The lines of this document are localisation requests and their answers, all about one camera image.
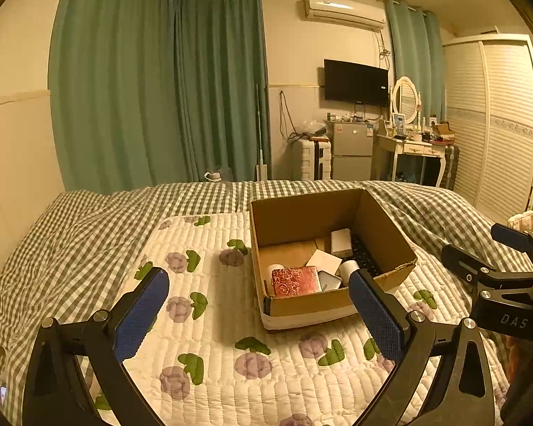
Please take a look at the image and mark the small white charger plug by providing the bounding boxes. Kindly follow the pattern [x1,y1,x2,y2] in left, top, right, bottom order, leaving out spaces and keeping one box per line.
[330,228,353,258]

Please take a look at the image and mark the red patterned card case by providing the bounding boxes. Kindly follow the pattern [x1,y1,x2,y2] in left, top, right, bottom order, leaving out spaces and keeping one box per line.
[271,266,321,297]

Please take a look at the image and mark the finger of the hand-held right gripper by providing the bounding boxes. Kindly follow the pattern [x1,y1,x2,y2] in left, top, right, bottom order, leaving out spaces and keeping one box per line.
[441,243,533,294]
[491,223,533,256]

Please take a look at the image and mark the hanging black cables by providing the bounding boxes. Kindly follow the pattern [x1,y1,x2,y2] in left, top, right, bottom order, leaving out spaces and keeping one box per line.
[279,90,300,143]

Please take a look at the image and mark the white louvred wardrobe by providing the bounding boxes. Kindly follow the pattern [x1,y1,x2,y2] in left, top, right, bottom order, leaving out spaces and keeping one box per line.
[442,33,533,211]

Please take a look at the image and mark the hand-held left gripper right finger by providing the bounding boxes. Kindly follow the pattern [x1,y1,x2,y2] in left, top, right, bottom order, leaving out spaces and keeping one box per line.
[349,269,498,426]

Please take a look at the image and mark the white air conditioner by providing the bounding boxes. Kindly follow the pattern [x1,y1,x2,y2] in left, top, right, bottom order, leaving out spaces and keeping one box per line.
[298,0,387,33]

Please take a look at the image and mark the grey rounded case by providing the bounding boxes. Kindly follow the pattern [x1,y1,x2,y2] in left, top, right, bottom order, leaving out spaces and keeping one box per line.
[317,271,343,292]

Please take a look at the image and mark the white mop pole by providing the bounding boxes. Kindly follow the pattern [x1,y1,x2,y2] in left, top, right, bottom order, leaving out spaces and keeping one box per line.
[254,83,269,181]

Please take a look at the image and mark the cardboard box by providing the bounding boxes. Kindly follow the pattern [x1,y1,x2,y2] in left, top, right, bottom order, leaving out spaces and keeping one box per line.
[249,189,418,331]

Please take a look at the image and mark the white floral quilt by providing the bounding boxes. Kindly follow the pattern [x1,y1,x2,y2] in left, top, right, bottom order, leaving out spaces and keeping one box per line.
[77,211,511,426]

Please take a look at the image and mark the white paper roll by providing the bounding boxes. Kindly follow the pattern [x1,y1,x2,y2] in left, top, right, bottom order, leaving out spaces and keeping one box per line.
[340,260,360,288]

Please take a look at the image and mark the black wall television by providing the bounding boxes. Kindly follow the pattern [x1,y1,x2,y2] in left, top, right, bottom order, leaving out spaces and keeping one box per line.
[323,59,390,107]

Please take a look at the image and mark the oval white-framed mirror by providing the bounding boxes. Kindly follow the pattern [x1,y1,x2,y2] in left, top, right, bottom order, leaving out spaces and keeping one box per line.
[392,76,420,125]

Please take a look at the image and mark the person's right hand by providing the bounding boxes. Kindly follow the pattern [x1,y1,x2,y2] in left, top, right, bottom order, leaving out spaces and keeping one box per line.
[506,336,530,376]

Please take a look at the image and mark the clear plastic bag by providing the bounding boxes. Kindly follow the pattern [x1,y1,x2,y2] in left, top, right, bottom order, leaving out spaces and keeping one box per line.
[300,120,327,138]

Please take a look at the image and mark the dark hard suitcase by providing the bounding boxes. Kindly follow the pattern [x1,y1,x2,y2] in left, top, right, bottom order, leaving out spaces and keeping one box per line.
[442,144,460,189]

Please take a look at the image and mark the white ribbed suitcase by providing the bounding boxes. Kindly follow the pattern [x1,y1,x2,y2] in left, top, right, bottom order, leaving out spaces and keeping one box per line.
[298,138,334,181]

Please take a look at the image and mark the silver small fridge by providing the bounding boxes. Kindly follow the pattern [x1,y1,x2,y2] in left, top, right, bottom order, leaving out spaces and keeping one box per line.
[331,121,375,181]

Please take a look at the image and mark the narrow green curtain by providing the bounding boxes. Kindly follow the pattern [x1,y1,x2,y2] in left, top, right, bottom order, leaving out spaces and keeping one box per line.
[384,0,446,121]

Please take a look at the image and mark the black remote control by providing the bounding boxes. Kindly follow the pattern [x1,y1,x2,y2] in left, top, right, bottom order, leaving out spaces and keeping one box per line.
[349,235,389,278]

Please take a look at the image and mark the white square power adapter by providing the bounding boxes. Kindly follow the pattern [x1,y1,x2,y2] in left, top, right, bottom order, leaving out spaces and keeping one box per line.
[306,249,344,276]

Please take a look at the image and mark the white dressing table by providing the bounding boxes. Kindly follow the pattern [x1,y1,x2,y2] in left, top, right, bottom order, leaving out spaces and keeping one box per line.
[372,131,449,187]

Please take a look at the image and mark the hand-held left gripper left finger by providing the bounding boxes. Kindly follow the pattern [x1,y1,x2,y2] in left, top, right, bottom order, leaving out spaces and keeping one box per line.
[22,267,170,426]

